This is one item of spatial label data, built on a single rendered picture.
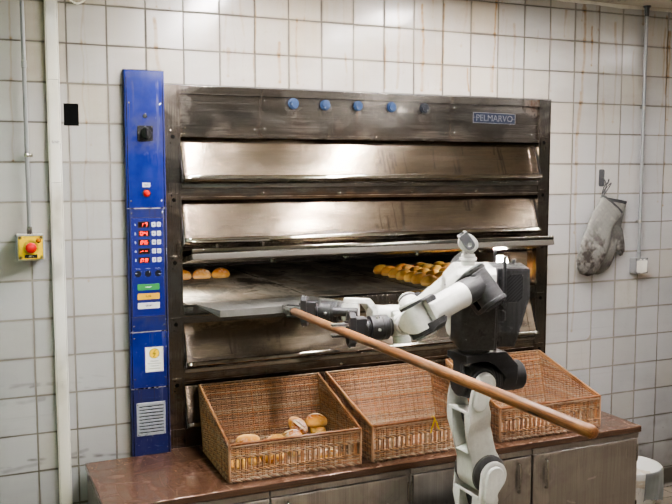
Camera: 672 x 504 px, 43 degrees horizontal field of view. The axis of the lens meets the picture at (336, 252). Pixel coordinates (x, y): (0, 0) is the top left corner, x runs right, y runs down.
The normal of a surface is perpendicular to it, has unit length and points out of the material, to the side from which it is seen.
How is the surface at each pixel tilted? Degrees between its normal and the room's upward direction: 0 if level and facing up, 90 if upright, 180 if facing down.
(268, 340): 70
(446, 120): 91
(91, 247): 90
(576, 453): 92
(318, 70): 90
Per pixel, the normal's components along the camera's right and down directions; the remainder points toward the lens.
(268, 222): 0.37, -0.25
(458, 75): 0.41, 0.09
